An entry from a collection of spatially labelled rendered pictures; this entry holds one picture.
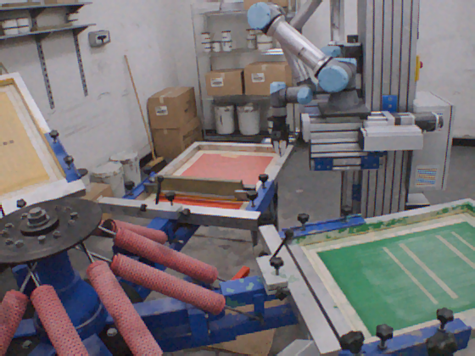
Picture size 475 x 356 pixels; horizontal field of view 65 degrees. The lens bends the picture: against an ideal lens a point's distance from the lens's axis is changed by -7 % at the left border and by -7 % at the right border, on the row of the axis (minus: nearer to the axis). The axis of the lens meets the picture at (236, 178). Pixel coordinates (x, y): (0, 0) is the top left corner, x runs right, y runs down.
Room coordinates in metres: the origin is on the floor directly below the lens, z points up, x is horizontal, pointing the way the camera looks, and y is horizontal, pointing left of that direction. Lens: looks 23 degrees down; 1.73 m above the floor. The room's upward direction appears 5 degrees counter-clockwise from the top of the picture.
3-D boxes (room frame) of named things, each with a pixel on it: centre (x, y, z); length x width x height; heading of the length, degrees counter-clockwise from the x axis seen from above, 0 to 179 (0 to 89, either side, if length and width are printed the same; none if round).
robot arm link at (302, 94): (1.80, -0.32, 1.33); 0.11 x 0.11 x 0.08; 60
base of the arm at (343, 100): (1.81, -0.53, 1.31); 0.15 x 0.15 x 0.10
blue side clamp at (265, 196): (1.45, -0.08, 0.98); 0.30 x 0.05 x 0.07; 159
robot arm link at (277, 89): (1.84, -0.23, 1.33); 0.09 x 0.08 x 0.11; 60
